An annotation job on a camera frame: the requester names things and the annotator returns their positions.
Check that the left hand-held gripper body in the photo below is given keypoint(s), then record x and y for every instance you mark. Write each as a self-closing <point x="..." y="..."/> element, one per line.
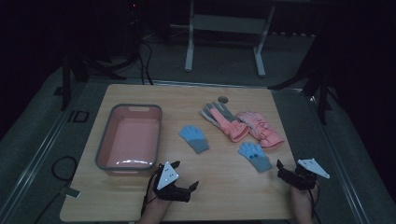
<point x="166" y="177"/>

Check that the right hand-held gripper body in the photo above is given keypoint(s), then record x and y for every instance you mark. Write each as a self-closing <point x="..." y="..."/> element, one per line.
<point x="306" y="174"/>

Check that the blue and grey glove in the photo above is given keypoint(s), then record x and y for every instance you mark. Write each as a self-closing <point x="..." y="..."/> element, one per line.
<point x="194" y="138"/>
<point x="256" y="158"/>

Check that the pink basin with grey rim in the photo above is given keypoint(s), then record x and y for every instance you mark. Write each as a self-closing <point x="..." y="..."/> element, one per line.
<point x="130" y="140"/>

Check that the grey and pink glove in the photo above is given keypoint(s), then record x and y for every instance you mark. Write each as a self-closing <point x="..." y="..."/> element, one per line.
<point x="224" y="123"/>

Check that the person's right hand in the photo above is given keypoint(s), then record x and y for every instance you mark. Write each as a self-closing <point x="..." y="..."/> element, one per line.
<point x="303" y="200"/>

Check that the person's left hand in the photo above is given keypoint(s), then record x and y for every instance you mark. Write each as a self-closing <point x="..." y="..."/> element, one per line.
<point x="155" y="207"/>

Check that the black tripod stand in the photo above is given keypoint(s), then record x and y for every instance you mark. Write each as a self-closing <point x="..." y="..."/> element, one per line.
<point x="322" y="99"/>
<point x="66" y="87"/>

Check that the grey round table grommet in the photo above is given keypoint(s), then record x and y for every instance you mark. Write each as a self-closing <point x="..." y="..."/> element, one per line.
<point x="223" y="100"/>

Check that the grey tape piece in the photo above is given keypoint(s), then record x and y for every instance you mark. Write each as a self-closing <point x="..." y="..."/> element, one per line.
<point x="70" y="192"/>

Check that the white metal stand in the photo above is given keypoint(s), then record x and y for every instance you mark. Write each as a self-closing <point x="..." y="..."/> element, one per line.
<point x="227" y="23"/>

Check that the metal floor rail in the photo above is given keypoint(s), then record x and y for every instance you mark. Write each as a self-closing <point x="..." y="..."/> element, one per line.
<point x="339" y="161"/>
<point x="193" y="83"/>
<point x="40" y="155"/>

